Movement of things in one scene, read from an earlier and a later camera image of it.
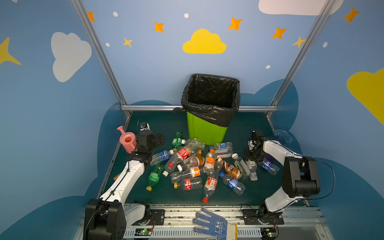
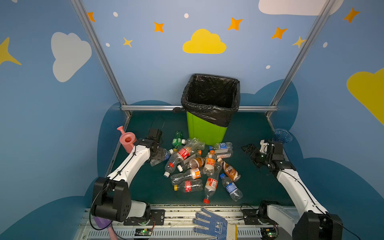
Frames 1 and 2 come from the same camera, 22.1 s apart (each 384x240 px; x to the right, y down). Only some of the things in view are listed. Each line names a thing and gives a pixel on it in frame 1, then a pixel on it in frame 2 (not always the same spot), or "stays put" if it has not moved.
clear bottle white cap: x=194 y=143 stays put
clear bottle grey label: x=221 y=153 stays put
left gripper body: x=157 y=139 to x=162 y=153
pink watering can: x=128 y=139 stays put
